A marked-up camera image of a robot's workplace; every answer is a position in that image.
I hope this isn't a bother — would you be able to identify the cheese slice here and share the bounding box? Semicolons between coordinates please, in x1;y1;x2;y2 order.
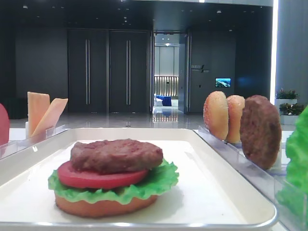
31;98;68;137
27;91;50;137

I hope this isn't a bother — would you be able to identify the meat patty on tray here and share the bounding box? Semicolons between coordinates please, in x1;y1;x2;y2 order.
70;139;163;174

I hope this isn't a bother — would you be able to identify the lettuce leaf on tray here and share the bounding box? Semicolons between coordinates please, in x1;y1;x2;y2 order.
48;159;179;205

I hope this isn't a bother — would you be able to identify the tomato slice on tray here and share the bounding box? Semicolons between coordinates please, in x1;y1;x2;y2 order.
57;161;149;190

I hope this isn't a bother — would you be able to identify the upright meat patty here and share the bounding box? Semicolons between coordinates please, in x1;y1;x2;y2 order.
240;95;282;170

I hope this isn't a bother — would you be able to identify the upright cheese slice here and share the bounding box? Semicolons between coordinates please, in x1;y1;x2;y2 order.
27;91;50;137

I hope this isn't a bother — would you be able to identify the upright tomato slice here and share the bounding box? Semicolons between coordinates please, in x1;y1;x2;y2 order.
0;104;10;145

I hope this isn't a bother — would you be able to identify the upright lettuce leaf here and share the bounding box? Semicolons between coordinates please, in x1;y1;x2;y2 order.
276;111;308;217

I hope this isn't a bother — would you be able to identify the clear lettuce holder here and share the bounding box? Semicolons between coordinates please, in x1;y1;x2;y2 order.
274;179;308;231

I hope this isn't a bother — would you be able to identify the blue sofa in hallway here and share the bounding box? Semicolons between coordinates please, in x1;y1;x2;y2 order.
155;95;172;106

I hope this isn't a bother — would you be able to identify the sesame bun outer half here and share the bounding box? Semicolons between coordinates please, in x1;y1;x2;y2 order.
203;91;229;141

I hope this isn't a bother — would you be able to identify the sesame bun half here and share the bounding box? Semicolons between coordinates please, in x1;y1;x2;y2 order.
226;95;245;143
203;91;229;141

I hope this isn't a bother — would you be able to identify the right dark door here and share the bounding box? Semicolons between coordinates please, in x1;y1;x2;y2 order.
110;31;147;113

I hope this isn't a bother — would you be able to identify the dark door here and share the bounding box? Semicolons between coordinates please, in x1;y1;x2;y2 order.
110;31;147;113
68;30;106;113

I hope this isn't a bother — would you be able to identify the sesame bun inner half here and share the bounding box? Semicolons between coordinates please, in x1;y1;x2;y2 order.
226;95;245;143

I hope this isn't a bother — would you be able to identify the left dark door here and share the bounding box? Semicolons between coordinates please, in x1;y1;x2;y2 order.
68;30;106;113

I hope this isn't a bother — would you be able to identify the white rectangular tray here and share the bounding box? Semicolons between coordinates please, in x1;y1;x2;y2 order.
0;128;278;231

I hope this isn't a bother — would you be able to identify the bottom bun on tray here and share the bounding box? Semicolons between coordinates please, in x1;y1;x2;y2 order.
55;195;158;218

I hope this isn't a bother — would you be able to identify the lower potted plant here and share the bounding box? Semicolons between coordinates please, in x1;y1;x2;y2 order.
280;103;304;125

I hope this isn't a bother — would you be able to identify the potted plant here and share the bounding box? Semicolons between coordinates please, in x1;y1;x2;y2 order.
280;103;304;125
275;89;298;107

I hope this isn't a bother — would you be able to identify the clear patty holder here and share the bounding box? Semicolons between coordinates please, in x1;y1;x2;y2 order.
267;153;290;177

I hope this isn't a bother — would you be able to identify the upper potted plant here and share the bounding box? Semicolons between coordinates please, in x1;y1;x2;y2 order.
275;89;298;107

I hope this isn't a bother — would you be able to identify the wall display screen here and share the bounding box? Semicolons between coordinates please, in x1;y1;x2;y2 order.
215;78;231;88

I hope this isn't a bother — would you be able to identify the clear right long rail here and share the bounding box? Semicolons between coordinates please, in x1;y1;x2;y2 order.
198;126;281;203

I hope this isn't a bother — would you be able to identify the clear long rail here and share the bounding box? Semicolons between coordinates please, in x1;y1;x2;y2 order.
198;126;281;203
0;125;66;159

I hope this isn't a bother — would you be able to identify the clear left long rail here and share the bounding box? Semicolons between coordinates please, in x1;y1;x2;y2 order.
0;125;66;159

